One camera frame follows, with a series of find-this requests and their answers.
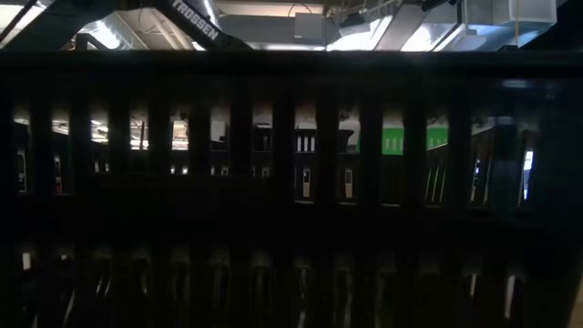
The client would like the grey ceiling box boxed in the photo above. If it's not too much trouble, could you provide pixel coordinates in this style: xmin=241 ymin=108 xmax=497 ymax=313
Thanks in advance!
xmin=293 ymin=12 xmax=327 ymax=46

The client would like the small silver ventilation duct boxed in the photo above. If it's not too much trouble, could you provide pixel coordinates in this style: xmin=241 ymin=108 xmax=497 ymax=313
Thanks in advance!
xmin=195 ymin=0 xmax=224 ymax=28

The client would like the large silver ventilation duct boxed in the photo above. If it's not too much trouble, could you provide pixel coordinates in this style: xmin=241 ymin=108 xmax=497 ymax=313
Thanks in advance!
xmin=81 ymin=17 xmax=138 ymax=51

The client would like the silver rectangular air duct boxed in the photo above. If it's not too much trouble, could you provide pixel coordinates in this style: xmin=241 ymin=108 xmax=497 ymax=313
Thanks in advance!
xmin=432 ymin=0 xmax=557 ymax=52

